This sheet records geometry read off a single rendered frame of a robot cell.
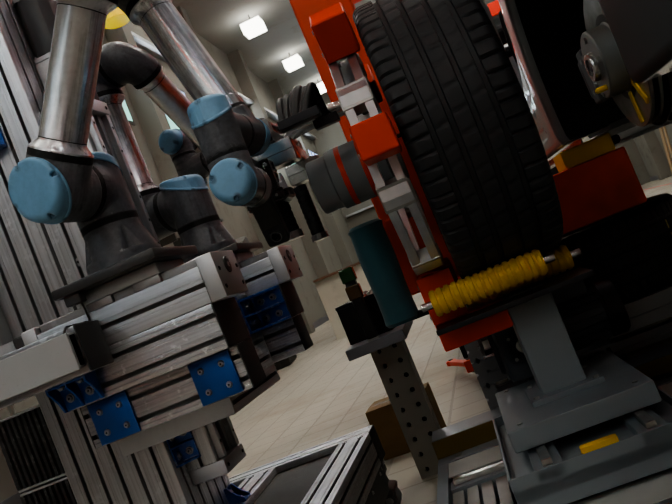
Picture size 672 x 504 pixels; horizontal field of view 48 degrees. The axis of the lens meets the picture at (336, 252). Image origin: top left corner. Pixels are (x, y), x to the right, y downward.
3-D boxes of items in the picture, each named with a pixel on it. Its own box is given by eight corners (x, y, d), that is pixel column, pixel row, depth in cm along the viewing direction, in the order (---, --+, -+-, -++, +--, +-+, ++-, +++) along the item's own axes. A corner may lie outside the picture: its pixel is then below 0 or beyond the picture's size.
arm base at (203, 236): (175, 269, 195) (161, 234, 195) (197, 266, 210) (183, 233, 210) (227, 247, 192) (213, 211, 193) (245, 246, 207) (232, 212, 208)
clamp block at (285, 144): (297, 157, 157) (288, 133, 157) (258, 174, 158) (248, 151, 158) (302, 159, 162) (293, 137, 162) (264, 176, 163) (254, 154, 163)
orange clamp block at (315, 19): (361, 50, 156) (344, 10, 151) (326, 66, 157) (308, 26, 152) (357, 40, 162) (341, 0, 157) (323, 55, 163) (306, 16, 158)
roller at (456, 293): (562, 269, 154) (550, 243, 154) (426, 323, 158) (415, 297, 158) (557, 268, 160) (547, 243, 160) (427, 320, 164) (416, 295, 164)
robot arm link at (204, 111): (203, 114, 140) (226, 169, 139) (175, 107, 129) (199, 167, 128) (240, 96, 137) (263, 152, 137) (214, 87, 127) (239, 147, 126)
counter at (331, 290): (407, 301, 1158) (387, 253, 1161) (392, 318, 928) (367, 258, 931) (362, 319, 1170) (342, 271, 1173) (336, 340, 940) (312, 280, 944)
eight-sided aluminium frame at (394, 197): (444, 267, 145) (337, 8, 147) (412, 280, 146) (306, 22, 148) (445, 260, 199) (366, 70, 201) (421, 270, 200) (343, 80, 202)
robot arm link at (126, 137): (166, 232, 199) (91, 42, 201) (125, 253, 205) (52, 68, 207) (193, 228, 209) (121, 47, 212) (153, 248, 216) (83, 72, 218)
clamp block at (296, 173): (323, 172, 190) (315, 152, 191) (291, 186, 192) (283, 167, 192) (327, 173, 195) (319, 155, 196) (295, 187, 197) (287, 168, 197)
